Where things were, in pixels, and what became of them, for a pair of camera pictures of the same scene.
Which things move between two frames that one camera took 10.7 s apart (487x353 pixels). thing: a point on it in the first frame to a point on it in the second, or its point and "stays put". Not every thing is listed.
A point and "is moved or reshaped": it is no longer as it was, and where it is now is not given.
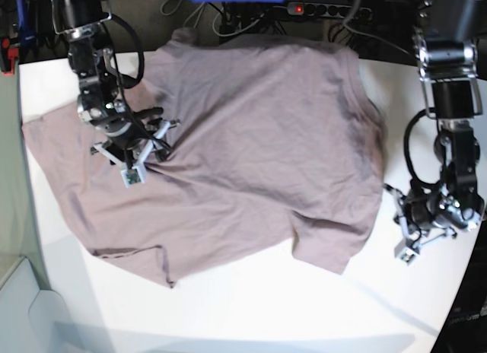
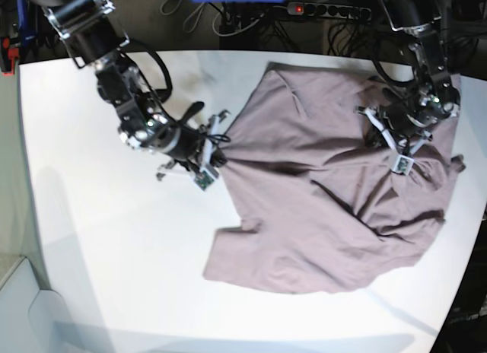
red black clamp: (7, 55) stays put
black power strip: (331, 10) stays put
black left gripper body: (131, 133) to (186, 144)
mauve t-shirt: (279, 152) is moved or reshaped
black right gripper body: (444, 208) to (410, 119)
